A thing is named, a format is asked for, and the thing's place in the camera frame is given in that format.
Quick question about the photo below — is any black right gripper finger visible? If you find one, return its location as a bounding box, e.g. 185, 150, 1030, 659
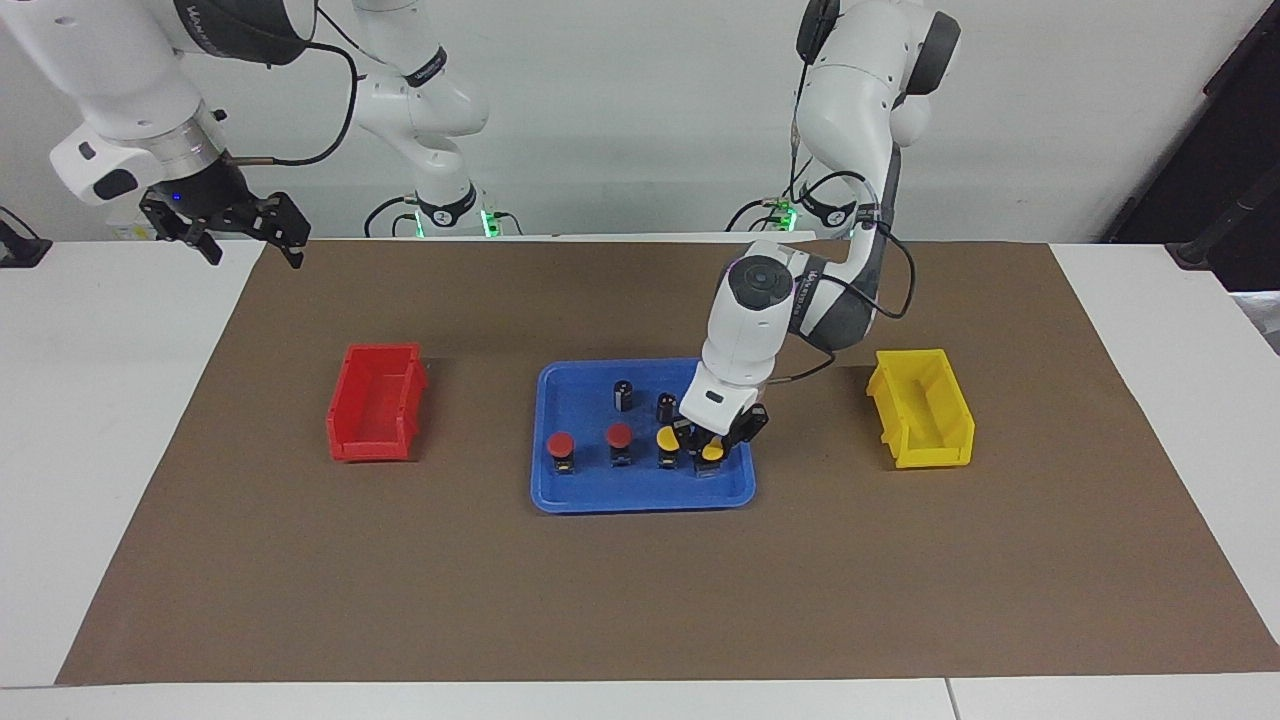
140, 210, 224, 267
235, 192, 312, 270

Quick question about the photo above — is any blue plastic tray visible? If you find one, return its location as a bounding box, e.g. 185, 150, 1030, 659
530, 358, 757, 515

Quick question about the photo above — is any yellow plastic bin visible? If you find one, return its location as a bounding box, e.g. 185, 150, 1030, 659
866, 348, 976, 470

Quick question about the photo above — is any brown table mat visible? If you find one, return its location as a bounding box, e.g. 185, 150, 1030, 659
55, 238, 1280, 686

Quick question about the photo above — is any black table clamp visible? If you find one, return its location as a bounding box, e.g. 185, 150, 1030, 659
0, 205, 53, 269

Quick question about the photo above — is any red plastic bin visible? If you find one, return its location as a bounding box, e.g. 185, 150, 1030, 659
326, 343, 429, 463

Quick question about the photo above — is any black stand bar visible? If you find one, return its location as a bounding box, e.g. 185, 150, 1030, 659
1166, 180, 1280, 272

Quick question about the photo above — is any grey crumpled sheet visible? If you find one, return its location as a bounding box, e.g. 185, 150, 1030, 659
1228, 290, 1280, 357

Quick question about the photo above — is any black background panel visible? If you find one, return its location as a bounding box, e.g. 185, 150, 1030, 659
1100, 0, 1280, 293

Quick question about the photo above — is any black base cable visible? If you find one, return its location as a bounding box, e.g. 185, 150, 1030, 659
363, 193, 423, 239
725, 165, 816, 233

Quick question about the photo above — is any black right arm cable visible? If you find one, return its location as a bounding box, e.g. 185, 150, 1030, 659
222, 0, 359, 167

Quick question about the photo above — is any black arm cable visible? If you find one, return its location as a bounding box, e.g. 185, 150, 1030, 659
768, 55, 917, 387
222, 0, 359, 167

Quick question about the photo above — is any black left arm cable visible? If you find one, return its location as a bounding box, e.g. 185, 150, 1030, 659
768, 55, 917, 387

